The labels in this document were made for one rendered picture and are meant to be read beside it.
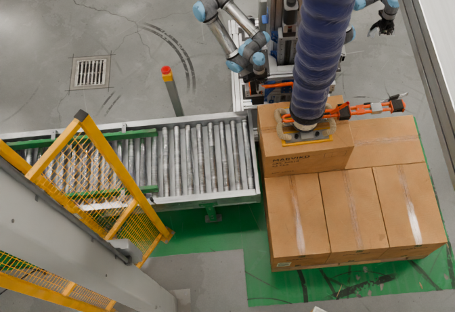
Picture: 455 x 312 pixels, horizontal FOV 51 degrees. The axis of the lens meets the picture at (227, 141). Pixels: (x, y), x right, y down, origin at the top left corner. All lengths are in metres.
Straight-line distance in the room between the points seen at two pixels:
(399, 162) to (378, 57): 1.42
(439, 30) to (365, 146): 2.69
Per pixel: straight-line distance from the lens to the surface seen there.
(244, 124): 3.73
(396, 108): 3.29
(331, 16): 2.18
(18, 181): 1.34
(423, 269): 4.14
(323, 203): 3.52
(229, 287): 3.92
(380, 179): 3.66
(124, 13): 5.27
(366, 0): 2.76
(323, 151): 3.26
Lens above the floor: 3.87
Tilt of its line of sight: 65 degrees down
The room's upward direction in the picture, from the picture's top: 8 degrees counter-clockwise
